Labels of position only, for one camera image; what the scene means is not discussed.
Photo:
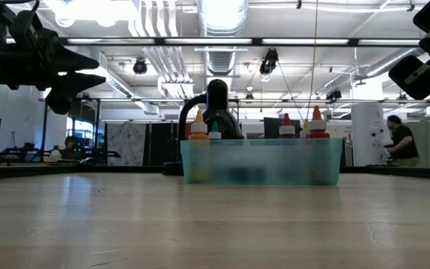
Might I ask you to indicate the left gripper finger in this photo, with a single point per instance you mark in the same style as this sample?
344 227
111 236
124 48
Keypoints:
69 87
69 61

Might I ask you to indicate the large teal food coloring bottle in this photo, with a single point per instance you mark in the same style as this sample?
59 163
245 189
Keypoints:
214 133

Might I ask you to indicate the black background rack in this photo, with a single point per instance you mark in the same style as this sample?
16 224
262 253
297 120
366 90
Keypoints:
45 127

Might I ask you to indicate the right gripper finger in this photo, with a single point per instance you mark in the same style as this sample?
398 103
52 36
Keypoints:
418 84

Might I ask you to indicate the black ceiling spotlight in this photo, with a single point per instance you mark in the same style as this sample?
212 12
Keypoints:
333 94
269 61
139 67

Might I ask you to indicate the person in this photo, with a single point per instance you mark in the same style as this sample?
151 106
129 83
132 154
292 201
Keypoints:
403 145
70 143

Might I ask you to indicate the black background robot arms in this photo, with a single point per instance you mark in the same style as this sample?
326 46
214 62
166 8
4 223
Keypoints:
24 151

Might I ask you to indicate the green translucent plastic bin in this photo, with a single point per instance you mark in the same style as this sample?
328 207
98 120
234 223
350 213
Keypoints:
260 160

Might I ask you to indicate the dark desk monitor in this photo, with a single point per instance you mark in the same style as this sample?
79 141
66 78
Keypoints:
271 129

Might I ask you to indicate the black overhead rail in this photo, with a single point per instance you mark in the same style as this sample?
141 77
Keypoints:
257 41

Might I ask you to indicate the white pillar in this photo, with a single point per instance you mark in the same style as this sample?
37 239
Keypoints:
368 127

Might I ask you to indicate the black gooseneck desk lamp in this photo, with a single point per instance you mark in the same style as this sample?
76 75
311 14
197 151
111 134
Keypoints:
217 93

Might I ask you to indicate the grey patterned panel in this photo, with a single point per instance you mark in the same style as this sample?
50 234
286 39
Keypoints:
125 140

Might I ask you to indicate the black metal table frame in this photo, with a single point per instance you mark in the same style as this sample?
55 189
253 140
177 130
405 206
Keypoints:
21 171

